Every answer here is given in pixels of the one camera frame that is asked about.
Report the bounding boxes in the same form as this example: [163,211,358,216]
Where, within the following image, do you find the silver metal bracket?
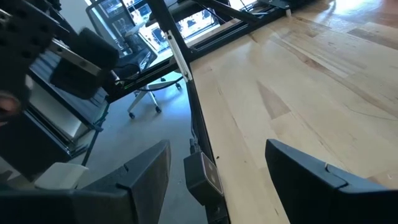
[164,30,193,83]

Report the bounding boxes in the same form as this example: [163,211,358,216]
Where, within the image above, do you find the white office chair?
[127,77,184,119]

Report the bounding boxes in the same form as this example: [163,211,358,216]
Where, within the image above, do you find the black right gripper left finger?
[0,139,172,224]

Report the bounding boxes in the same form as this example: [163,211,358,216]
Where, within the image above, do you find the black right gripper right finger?
[265,138,398,224]

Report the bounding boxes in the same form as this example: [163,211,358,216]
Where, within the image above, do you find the black computer monitor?
[86,0,159,72]

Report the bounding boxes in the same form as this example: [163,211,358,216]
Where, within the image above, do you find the black perforated device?
[0,0,70,123]

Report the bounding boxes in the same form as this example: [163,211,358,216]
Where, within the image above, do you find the black equipment cart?
[0,46,110,182]

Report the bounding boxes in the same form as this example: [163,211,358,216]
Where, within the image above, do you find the black table-level camera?
[183,151,224,207]

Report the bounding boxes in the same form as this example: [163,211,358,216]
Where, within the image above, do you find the black foam block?
[49,27,121,100]

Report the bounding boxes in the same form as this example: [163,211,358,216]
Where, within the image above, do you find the white plastic box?
[34,161,90,190]

